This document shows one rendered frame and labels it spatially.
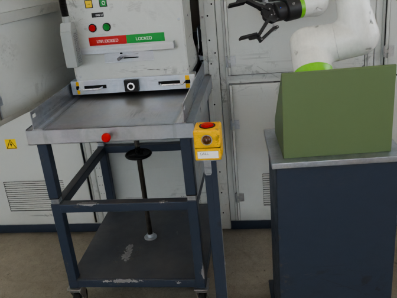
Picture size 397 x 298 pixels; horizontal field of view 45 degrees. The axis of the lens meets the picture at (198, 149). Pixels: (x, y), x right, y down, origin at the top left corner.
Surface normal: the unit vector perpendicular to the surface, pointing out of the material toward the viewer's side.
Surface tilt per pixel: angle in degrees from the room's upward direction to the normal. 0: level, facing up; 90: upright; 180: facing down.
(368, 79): 90
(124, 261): 0
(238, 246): 0
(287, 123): 90
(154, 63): 90
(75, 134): 90
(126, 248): 0
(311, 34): 47
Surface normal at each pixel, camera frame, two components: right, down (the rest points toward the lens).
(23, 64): 0.95, 0.04
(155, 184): -0.11, 0.38
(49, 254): -0.09, -0.92
